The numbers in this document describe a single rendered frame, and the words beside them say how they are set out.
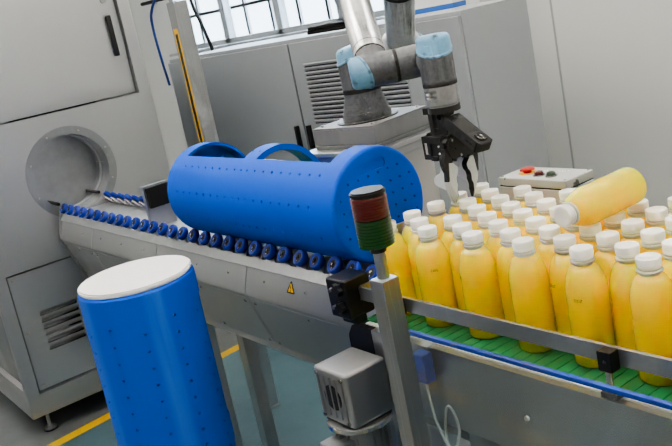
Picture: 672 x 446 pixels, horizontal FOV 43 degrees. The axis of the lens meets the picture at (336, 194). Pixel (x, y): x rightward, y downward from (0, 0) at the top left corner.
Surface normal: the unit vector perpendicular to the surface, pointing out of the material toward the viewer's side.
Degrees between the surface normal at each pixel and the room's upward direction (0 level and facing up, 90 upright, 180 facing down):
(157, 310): 90
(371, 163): 90
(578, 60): 90
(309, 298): 70
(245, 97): 90
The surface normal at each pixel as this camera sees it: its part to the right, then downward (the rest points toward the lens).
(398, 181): 0.59, 0.06
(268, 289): -0.80, -0.06
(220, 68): -0.69, 0.29
